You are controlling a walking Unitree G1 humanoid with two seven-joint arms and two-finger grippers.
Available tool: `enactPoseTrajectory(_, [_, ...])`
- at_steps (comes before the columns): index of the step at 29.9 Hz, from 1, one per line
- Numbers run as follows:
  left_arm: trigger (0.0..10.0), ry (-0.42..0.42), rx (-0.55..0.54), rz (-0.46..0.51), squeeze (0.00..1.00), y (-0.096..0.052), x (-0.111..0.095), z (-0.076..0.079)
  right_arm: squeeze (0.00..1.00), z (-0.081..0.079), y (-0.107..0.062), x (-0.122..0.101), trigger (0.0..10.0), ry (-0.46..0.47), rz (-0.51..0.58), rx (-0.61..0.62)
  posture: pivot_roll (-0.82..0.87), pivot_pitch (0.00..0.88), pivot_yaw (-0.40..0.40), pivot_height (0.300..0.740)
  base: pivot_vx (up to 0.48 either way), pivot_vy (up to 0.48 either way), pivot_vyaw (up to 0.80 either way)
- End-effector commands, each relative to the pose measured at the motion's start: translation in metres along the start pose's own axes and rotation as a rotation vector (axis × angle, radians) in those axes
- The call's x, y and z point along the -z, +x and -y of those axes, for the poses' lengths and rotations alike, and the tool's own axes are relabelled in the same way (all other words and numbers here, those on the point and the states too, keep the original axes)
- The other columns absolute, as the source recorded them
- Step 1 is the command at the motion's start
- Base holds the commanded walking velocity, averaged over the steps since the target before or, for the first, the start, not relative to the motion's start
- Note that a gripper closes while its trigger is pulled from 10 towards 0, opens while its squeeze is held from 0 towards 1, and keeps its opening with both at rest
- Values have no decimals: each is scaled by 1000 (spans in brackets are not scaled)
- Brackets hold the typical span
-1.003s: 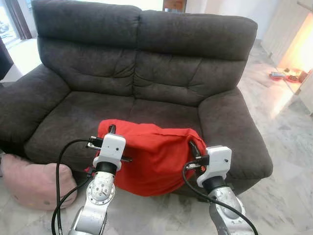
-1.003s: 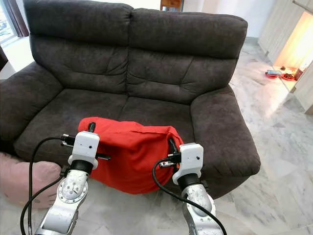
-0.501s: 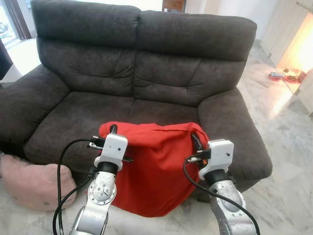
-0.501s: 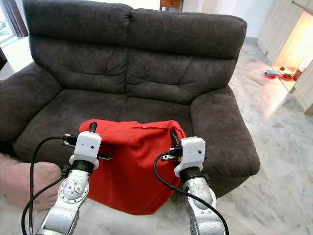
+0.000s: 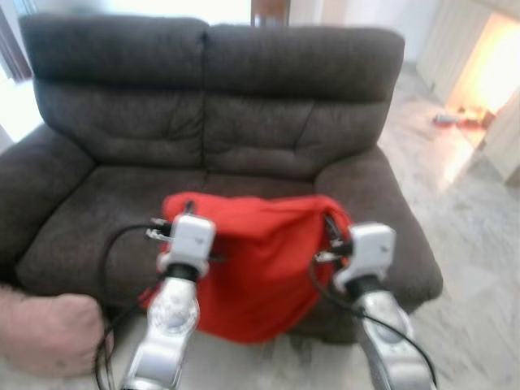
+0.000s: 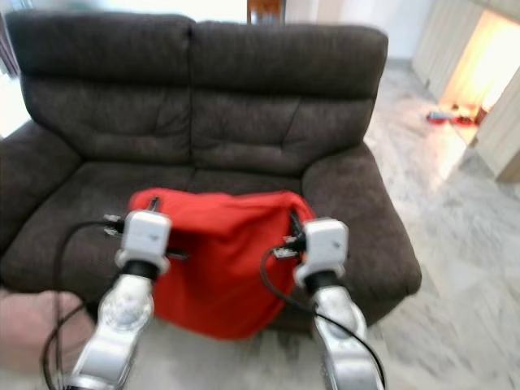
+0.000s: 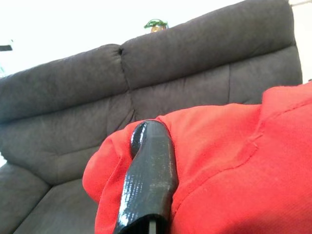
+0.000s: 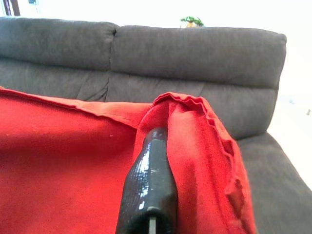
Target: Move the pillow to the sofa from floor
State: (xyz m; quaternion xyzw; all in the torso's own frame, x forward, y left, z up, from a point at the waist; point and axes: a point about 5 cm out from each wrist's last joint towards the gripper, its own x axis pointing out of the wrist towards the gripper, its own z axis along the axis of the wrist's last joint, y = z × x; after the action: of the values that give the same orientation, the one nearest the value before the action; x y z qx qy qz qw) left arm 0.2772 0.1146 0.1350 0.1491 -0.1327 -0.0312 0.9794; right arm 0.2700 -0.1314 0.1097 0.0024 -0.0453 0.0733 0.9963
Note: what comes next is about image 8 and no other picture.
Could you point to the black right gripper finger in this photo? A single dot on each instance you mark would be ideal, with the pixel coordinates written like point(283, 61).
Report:
point(151, 185)

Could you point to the red fabric pillow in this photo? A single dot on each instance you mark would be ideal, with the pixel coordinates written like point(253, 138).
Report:
point(61, 158)

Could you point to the dark grey fabric sofa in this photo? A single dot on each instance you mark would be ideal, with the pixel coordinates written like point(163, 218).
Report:
point(195, 61)

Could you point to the green potted plant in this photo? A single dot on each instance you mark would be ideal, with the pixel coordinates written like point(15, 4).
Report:
point(192, 21)

